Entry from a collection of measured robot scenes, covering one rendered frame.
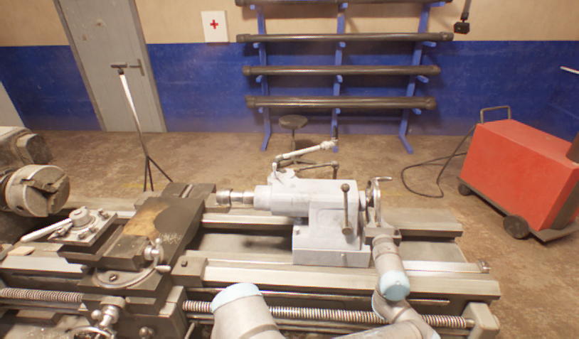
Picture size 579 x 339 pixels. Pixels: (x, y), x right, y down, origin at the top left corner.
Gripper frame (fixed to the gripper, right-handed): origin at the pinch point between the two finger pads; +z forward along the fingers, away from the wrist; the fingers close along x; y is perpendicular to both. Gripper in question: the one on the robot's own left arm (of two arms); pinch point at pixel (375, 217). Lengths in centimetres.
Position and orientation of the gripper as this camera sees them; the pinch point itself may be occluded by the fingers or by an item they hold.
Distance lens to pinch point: 123.5
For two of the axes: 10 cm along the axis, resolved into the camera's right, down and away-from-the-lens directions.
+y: -0.2, -8.6, -5.0
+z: 0.8, -5.0, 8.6
